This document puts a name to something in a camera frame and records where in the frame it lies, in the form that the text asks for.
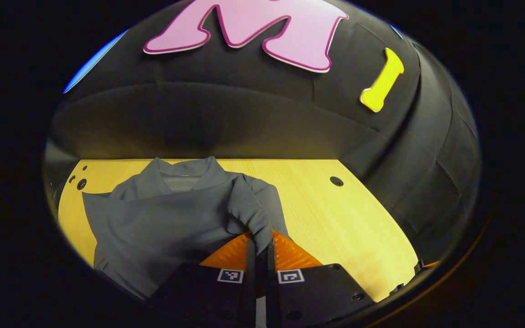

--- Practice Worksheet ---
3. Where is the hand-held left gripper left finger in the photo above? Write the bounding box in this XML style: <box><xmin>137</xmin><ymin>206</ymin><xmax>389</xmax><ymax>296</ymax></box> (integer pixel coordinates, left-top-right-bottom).
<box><xmin>151</xmin><ymin>231</ymin><xmax>257</xmax><ymax>328</ymax></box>

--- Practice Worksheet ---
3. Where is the grey collared shirt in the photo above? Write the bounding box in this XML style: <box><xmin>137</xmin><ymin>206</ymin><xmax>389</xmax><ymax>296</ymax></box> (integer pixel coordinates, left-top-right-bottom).
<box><xmin>82</xmin><ymin>156</ymin><xmax>290</xmax><ymax>300</ymax></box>

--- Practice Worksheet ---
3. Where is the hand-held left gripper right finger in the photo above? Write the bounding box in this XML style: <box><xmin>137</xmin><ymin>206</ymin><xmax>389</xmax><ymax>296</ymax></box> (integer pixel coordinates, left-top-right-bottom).
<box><xmin>265</xmin><ymin>230</ymin><xmax>376</xmax><ymax>328</ymax></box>

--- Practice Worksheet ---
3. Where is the black backdrop cloth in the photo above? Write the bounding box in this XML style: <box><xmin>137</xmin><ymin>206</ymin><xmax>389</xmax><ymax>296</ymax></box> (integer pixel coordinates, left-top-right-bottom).
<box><xmin>44</xmin><ymin>0</ymin><xmax>482</xmax><ymax>266</ymax></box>

